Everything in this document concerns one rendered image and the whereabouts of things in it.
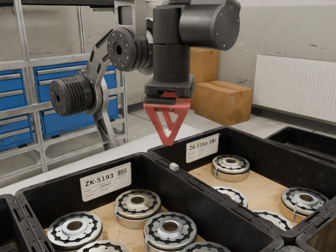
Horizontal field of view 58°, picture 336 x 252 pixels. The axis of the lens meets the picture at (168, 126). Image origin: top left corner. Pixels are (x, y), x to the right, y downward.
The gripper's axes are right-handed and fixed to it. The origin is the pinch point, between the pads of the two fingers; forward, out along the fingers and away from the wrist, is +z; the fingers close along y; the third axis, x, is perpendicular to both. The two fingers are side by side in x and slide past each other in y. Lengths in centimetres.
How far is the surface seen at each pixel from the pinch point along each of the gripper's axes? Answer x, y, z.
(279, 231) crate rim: -18.2, -5.9, 12.9
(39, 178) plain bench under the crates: 52, 39, 37
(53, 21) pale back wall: 158, 252, -10
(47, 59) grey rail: 116, 161, 14
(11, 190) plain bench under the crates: 57, 30, 37
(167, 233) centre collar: 0.1, -1.7, 19.4
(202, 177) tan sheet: -5.3, 25.9, 23.0
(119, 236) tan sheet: 10.0, 0.2, 23.2
